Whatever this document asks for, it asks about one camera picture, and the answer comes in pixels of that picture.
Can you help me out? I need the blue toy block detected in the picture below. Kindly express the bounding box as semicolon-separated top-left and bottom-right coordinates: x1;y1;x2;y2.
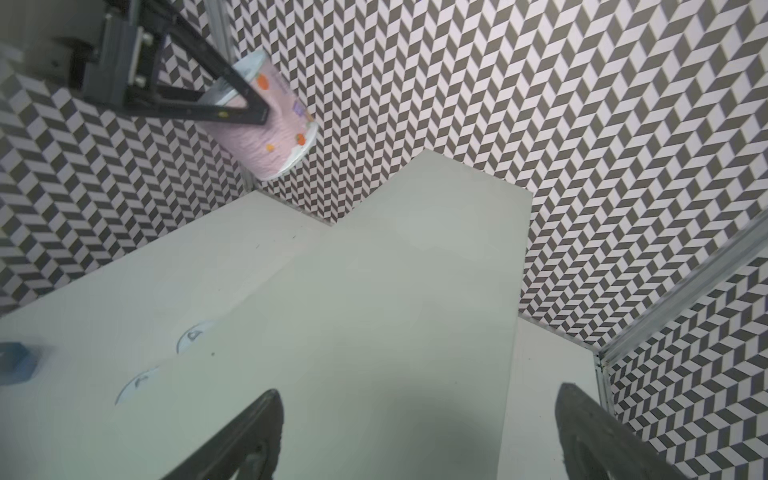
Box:
0;342;43;386

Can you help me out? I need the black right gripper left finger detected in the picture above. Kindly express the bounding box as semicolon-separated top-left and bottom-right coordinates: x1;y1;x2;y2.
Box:
166;389;284;480

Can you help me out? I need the white metal cabinet counter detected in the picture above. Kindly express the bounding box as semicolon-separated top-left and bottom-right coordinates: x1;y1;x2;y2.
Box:
77;152;532;479

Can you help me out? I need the orange labelled can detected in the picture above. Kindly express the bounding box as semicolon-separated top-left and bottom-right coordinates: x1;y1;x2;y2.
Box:
115;366;160;405

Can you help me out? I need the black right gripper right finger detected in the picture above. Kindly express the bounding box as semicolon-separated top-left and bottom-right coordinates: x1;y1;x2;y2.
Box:
555;383;685;480

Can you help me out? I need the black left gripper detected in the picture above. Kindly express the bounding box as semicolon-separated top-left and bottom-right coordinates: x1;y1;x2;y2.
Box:
53;1;270;125

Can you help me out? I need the pink labelled can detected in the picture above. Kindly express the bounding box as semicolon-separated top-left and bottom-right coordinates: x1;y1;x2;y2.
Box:
197;49;320;181

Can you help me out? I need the can near cabinet upper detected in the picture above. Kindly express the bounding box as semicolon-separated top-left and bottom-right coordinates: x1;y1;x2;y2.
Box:
176;320;216;354

